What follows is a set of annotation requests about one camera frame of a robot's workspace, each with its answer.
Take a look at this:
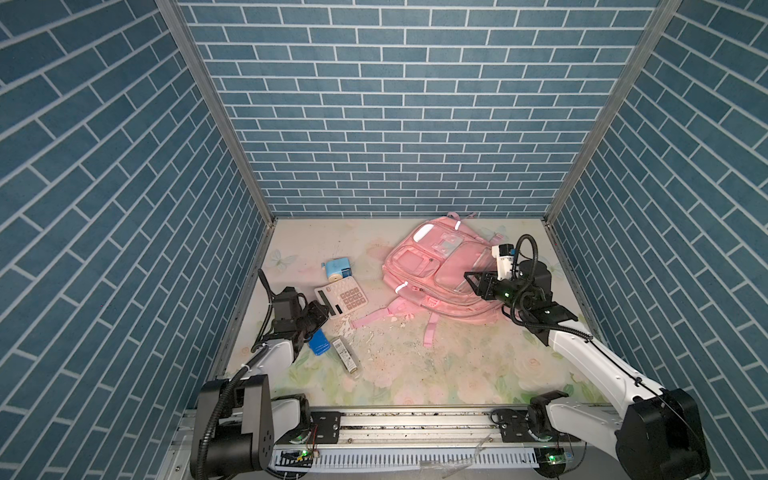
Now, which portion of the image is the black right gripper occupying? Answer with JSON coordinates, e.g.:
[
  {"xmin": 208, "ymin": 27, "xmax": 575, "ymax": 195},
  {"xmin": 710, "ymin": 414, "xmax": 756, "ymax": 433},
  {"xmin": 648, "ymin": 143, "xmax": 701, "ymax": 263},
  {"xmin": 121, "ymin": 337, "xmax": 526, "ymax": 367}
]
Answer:
[{"xmin": 463, "ymin": 271, "xmax": 529, "ymax": 315}]

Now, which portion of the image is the pink school backpack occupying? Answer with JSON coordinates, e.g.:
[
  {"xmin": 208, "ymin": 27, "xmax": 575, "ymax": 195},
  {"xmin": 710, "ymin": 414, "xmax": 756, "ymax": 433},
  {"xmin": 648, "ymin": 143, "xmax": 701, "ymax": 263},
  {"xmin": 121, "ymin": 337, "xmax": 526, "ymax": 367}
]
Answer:
[{"xmin": 352, "ymin": 212, "xmax": 505, "ymax": 348}]

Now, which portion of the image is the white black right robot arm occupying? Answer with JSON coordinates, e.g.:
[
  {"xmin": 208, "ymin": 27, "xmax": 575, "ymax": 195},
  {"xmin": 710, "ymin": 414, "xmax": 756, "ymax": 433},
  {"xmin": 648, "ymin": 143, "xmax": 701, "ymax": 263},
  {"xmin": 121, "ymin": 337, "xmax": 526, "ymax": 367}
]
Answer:
[{"xmin": 464, "ymin": 260, "xmax": 711, "ymax": 479}]

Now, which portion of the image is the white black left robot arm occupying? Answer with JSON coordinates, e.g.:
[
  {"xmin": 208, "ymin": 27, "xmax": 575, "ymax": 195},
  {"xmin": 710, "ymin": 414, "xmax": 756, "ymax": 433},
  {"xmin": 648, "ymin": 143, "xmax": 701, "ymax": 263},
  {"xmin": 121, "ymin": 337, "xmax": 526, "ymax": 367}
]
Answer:
[{"xmin": 189, "ymin": 287, "xmax": 329, "ymax": 479}]

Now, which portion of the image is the blue pencil case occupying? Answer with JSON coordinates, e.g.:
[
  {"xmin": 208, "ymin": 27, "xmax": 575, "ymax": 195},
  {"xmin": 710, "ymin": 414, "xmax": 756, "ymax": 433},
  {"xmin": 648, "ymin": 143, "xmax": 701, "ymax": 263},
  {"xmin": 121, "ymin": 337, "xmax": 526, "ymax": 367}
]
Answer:
[{"xmin": 308, "ymin": 329, "xmax": 331, "ymax": 356}]

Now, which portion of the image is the blue pencil sharpener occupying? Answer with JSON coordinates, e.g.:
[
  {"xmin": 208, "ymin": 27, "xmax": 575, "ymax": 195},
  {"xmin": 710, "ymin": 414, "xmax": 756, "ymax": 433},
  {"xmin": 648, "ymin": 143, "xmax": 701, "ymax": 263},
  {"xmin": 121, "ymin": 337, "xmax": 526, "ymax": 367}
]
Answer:
[{"xmin": 322, "ymin": 257, "xmax": 352, "ymax": 283}]

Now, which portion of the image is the white pink calculator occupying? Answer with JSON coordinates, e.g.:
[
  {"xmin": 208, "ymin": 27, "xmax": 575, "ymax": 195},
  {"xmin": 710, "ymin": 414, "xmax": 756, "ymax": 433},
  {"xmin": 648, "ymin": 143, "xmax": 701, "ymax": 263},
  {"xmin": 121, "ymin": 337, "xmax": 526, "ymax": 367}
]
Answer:
[{"xmin": 315, "ymin": 276, "xmax": 369, "ymax": 317}]

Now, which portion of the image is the black corrugated right cable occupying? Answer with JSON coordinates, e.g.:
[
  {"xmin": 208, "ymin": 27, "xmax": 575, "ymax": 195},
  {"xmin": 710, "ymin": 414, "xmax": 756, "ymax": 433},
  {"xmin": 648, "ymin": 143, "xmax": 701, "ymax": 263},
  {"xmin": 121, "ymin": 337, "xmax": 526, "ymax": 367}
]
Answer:
[{"xmin": 506, "ymin": 233, "xmax": 595, "ymax": 343}]

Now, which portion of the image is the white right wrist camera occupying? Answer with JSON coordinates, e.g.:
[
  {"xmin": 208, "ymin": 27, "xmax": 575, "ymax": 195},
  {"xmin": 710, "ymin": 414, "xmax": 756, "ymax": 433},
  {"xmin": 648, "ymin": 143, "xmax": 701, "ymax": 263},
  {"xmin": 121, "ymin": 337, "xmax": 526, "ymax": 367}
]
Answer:
[{"xmin": 491, "ymin": 243, "xmax": 517, "ymax": 281}]

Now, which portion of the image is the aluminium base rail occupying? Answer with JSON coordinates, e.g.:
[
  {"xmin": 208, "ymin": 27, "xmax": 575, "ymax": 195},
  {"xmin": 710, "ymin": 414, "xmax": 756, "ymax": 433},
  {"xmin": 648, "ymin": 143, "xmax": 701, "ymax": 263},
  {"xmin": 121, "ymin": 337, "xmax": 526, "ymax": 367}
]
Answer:
[{"xmin": 155, "ymin": 405, "xmax": 661, "ymax": 480}]

